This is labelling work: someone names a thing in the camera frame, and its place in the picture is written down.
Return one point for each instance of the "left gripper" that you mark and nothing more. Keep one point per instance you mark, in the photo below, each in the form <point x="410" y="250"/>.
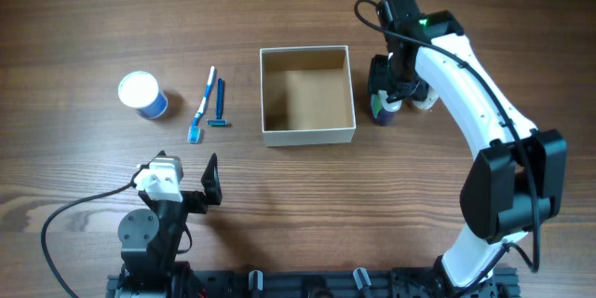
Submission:
<point x="189" y="199"/>

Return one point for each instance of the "blue disposable razor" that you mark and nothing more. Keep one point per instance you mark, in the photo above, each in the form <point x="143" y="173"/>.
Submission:
<point x="218" y="120"/>

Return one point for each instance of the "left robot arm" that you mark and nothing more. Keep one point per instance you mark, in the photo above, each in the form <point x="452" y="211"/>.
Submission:
<point x="150" y="237"/>

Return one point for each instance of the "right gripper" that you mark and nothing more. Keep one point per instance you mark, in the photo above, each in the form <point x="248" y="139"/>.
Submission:
<point x="401" y="87"/>

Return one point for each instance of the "blue white toothbrush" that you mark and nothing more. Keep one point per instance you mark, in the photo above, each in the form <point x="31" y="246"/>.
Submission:
<point x="194" y="132"/>

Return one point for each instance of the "white lidded blue jar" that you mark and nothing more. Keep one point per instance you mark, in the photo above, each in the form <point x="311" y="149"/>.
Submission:
<point x="140" y="91"/>

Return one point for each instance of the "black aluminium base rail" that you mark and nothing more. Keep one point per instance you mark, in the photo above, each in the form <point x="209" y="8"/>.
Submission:
<point x="302" y="284"/>

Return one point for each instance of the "clear spray bottle dark liquid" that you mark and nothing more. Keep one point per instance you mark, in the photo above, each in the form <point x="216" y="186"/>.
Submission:
<point x="383" y="111"/>

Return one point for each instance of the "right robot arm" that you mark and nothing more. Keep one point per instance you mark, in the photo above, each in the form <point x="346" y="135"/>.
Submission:
<point x="516" y="178"/>

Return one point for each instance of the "white cardboard box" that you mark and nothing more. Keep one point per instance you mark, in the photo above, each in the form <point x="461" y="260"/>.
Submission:
<point x="306" y="95"/>

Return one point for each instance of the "white floral cosmetic tube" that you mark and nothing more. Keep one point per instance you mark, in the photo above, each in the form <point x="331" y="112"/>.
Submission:
<point x="432" y="97"/>

